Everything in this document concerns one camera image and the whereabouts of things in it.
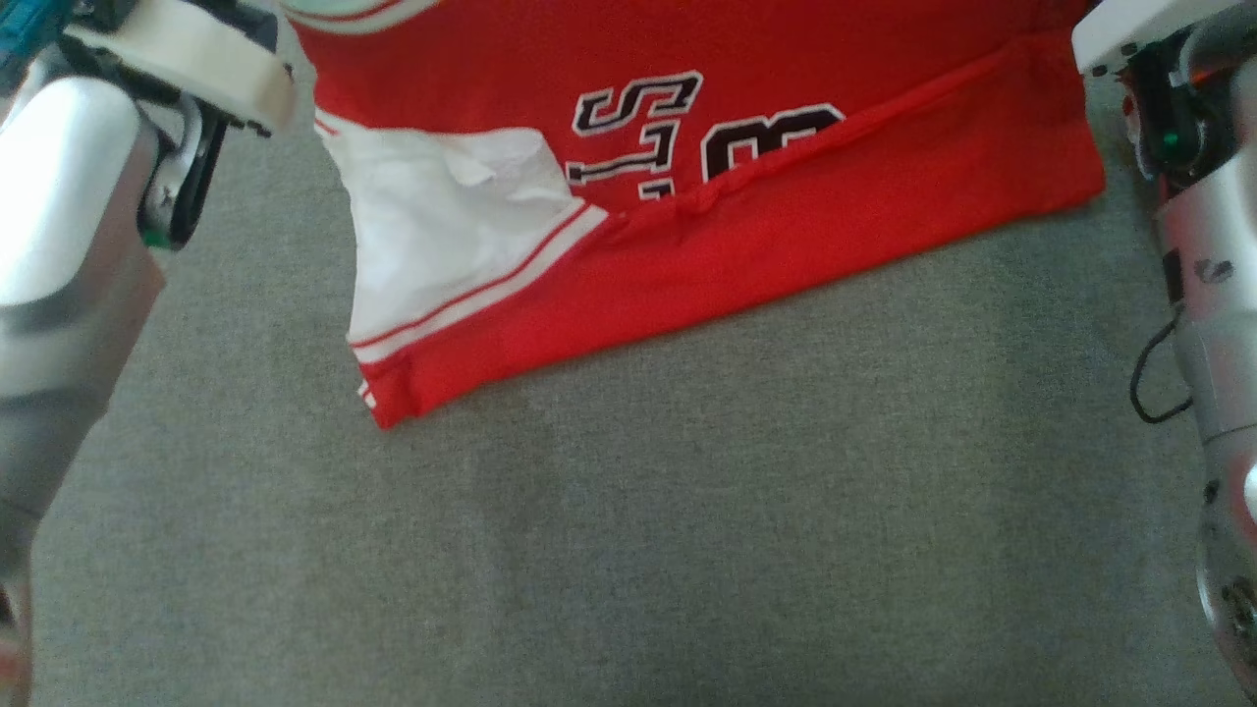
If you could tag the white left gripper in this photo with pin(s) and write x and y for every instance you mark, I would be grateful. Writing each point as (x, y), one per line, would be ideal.
(196, 54)

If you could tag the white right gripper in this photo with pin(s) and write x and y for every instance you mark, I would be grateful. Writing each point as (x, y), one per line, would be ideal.
(1149, 25)

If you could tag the red jersey with white trim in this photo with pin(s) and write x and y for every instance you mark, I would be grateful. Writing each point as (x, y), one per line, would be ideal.
(786, 226)

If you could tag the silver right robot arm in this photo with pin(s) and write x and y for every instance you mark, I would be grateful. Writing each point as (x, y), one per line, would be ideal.
(1223, 344)

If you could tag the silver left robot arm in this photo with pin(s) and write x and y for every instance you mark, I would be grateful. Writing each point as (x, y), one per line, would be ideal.
(59, 245)

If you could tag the large grey sofa seat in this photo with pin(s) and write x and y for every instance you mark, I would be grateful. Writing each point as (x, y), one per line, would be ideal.
(687, 550)

